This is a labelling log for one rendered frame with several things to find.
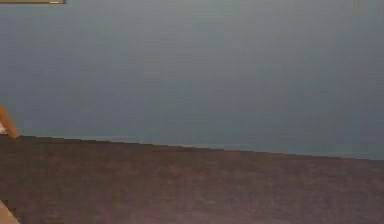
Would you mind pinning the brown wooden furniture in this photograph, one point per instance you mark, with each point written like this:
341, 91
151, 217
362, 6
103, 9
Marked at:
7, 124

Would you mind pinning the tan flat furniture corner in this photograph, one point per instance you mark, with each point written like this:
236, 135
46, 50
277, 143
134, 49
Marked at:
4, 216

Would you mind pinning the gold framed wall picture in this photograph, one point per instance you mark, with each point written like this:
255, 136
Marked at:
31, 1

